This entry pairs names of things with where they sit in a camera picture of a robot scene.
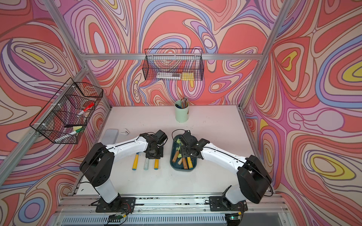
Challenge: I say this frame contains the light blue rake pale handle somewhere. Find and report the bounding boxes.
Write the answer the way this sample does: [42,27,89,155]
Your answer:
[143,158,150,170]

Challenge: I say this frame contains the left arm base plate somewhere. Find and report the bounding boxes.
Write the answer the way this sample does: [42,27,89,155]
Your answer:
[96,196,136,214]

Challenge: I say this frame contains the red capped marker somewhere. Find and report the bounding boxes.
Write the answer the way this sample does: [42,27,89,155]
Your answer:
[77,103,95,116]

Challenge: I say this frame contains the green capped marker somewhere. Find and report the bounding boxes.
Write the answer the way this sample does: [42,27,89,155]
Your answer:
[55,126,84,143]

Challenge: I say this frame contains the black wire side basket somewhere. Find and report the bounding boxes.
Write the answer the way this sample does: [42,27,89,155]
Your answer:
[30,78,103,144]

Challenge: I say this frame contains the aluminium frame post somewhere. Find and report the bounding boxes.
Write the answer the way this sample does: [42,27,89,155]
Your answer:
[239,0,296,109]

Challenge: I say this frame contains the teal storage box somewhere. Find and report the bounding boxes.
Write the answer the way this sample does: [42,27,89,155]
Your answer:
[170,135,198,172]

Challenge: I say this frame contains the mint green pen cup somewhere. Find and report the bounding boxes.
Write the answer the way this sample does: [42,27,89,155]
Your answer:
[174,100,189,123]

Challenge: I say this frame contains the black wire back basket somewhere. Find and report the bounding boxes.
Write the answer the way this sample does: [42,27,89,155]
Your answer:
[142,47,205,82]

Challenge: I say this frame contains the aluminium front rail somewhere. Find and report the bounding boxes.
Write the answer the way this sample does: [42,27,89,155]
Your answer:
[48,194,296,226]

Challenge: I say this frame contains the yellow item in basket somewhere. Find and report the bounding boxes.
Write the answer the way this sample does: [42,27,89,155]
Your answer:
[181,72,195,81]

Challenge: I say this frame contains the lime green hand tool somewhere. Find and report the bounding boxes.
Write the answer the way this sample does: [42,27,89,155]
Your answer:
[176,139,183,159]

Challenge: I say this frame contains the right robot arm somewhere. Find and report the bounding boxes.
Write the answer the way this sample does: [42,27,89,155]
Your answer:
[179,131,272,205]

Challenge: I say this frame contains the grey flat case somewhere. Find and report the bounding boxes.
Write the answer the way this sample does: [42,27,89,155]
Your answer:
[100,129,119,145]

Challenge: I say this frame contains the green circuit board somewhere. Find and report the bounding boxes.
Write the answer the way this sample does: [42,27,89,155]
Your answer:
[107,214,127,223]

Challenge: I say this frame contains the clear box in basket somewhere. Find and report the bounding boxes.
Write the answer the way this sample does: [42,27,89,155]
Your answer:
[156,72,182,80]

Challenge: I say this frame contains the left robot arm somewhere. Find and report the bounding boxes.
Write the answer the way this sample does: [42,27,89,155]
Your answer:
[79,130,168,204]

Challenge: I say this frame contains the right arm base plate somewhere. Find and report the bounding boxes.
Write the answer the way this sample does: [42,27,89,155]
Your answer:
[205,196,248,212]

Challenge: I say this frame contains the pens in cup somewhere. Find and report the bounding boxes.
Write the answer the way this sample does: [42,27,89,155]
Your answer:
[175,97,189,109]

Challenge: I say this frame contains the teal hand tool wooden handle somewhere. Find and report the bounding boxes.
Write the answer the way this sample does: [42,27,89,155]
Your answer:
[171,152,196,171]

